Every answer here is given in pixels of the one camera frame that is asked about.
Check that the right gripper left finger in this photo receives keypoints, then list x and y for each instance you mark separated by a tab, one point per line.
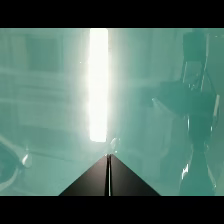
92	182

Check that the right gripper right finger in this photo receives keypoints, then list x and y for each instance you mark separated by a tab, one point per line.
126	182

